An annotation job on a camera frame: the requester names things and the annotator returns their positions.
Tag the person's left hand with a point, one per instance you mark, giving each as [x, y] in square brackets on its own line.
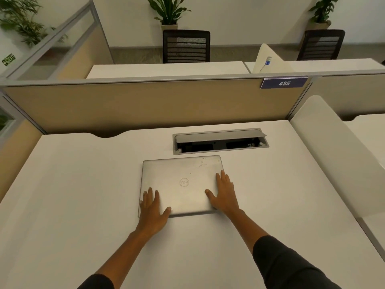
[152, 212]

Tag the person's right hand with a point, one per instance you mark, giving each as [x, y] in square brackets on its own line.
[225, 195]

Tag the person's right little finger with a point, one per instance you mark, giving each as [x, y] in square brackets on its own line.
[231, 187]

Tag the person's left middle finger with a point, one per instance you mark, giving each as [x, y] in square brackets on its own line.
[149, 195]

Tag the person's left little finger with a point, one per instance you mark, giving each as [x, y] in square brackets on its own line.
[140, 205]

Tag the person's left thumb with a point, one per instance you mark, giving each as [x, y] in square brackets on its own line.
[165, 212]

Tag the person's right thumb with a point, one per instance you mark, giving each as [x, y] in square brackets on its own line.
[210, 195]

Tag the person's right middle finger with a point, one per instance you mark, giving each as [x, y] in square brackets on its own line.
[223, 179]

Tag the silver laptop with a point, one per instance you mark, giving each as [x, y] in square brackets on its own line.
[183, 183]

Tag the person's right forearm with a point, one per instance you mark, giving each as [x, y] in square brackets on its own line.
[270, 252]

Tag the person's left forearm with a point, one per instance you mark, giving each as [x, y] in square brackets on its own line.
[120, 258]

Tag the beige desk partition panel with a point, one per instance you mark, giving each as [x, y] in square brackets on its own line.
[156, 105]

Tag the large white desk divider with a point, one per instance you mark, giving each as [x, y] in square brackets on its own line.
[337, 153]

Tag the blue desk number sign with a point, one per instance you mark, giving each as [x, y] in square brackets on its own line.
[284, 83]

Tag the beige side partition panel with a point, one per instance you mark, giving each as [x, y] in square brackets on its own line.
[18, 153]

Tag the black mesh office chair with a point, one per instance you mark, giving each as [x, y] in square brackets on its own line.
[321, 45]
[186, 46]

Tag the beige plant pot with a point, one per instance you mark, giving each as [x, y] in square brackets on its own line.
[169, 27]
[319, 24]

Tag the glass-topped partition panel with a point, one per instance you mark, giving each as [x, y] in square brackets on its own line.
[69, 42]

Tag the broad-leaf green potted plant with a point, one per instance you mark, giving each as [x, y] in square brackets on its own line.
[168, 8]
[324, 7]

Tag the green exit sign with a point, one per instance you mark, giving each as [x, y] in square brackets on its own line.
[8, 59]

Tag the feathery green plant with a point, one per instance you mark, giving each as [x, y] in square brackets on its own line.
[22, 22]

